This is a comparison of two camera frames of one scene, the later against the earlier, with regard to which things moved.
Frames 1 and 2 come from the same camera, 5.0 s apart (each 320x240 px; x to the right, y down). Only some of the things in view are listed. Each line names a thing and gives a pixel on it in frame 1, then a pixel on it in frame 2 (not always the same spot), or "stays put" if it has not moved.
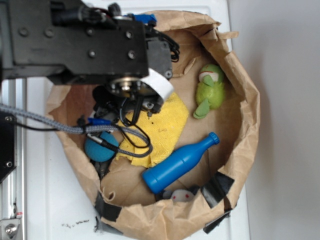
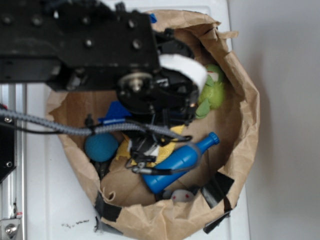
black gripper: [111, 99] -> [167, 97]
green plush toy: [210, 92] stays put
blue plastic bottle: [158, 177] stays put
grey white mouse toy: [178, 195] stays put
